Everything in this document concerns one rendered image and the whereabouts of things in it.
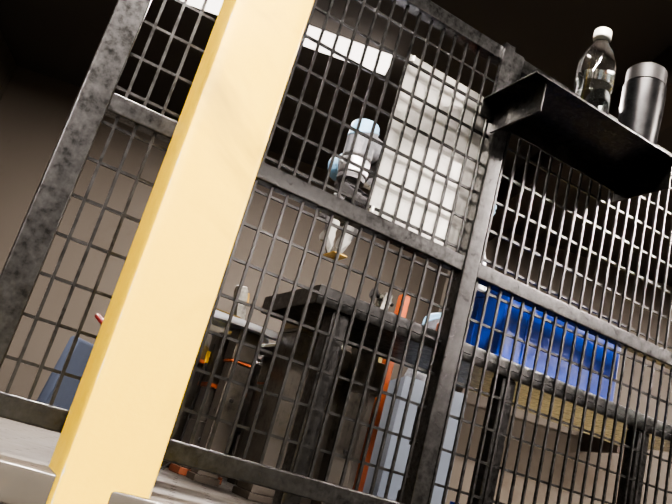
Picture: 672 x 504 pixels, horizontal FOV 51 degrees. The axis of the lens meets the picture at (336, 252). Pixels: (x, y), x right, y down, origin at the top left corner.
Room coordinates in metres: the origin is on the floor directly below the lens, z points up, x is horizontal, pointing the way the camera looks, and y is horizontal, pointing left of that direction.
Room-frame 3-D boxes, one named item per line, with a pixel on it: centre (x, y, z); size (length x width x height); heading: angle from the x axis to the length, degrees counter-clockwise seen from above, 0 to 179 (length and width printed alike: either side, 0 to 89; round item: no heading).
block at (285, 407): (1.31, 0.01, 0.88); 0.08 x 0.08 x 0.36; 24
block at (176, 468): (1.46, 0.16, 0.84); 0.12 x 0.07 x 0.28; 114
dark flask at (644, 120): (1.12, -0.46, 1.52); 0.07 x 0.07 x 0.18
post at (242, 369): (1.39, 0.12, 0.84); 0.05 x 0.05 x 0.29; 24
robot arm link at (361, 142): (1.64, 0.01, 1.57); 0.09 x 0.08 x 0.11; 133
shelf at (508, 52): (1.08, -0.36, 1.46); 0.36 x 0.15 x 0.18; 114
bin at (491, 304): (1.33, -0.41, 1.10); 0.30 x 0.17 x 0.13; 116
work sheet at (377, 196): (1.07, -0.13, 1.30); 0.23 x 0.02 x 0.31; 114
